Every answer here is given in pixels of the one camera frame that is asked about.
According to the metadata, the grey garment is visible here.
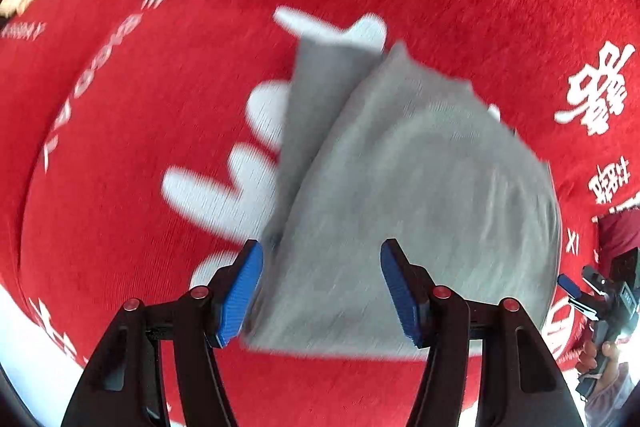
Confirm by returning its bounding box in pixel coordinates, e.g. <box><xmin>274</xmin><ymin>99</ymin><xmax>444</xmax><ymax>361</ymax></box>
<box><xmin>243</xmin><ymin>39</ymin><xmax>561</xmax><ymax>358</ymax></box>

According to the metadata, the dark red pillow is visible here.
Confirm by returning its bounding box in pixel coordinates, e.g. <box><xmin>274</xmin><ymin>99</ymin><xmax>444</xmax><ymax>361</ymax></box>
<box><xmin>598</xmin><ymin>207</ymin><xmax>640</xmax><ymax>275</ymax></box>

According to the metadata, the right forearm light sleeve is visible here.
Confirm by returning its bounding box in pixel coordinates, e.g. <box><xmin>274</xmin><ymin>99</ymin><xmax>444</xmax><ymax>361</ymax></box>
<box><xmin>585</xmin><ymin>363</ymin><xmax>634</xmax><ymax>427</ymax></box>

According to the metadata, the person's right hand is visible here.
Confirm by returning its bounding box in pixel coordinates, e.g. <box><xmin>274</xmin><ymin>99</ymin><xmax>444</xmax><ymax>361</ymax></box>
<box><xmin>575</xmin><ymin>338</ymin><xmax>623</xmax><ymax>398</ymax></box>

